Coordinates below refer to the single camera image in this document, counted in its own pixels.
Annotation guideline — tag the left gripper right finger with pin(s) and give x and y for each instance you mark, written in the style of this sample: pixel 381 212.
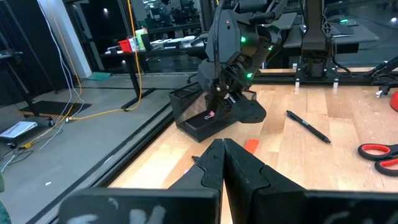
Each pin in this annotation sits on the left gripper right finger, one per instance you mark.
pixel 248 180

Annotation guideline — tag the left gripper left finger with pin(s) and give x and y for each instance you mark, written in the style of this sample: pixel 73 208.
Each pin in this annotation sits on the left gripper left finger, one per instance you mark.
pixel 199 180

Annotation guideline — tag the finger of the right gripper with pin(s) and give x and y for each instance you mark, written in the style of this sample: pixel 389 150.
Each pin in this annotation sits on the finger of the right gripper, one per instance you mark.
pixel 213 101
pixel 227 105

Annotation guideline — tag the pink binder clip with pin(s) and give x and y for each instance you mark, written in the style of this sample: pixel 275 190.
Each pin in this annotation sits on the pink binder clip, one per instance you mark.
pixel 210 115

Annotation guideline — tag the red eraser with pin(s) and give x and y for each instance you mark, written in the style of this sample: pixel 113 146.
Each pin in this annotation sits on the red eraser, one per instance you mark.
pixel 252 145

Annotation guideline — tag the black pen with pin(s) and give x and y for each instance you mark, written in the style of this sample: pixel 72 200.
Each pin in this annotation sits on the black pen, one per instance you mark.
pixel 308 126

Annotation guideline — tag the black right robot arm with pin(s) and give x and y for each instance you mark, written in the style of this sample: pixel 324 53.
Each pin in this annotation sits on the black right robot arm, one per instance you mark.
pixel 224 34

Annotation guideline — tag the black mesh desk organizer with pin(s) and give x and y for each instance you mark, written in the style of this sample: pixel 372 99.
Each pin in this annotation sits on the black mesh desk organizer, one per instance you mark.
pixel 192 130

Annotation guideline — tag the black cup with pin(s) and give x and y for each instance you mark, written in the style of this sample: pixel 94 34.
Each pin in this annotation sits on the black cup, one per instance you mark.
pixel 146 42

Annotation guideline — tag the black supply desk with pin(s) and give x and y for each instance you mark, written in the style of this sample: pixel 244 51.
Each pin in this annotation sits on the black supply desk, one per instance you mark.
pixel 130 62

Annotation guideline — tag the green bottle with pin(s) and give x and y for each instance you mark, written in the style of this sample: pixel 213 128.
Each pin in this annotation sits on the green bottle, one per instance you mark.
pixel 140 35

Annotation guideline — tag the white blue box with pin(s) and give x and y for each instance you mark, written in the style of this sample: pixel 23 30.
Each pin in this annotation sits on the white blue box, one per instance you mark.
pixel 133 44

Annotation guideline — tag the red bin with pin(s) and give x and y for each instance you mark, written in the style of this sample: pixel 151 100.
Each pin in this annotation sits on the red bin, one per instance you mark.
pixel 125 46

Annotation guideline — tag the green floor mat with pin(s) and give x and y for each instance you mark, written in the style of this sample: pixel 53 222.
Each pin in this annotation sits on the green floor mat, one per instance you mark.
pixel 99 76

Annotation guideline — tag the black hazard-striped floor mat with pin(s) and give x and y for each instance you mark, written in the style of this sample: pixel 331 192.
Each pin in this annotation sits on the black hazard-striped floor mat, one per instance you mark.
pixel 53 107

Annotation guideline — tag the white floor device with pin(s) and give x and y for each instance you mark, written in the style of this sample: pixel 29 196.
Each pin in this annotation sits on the white floor device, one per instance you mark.
pixel 17 129

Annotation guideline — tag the black equipment rack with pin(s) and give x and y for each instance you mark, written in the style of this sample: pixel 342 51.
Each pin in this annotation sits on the black equipment rack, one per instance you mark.
pixel 12 56

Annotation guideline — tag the black table frame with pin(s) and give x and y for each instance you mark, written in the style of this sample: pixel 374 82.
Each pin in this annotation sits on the black table frame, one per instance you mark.
pixel 357 79

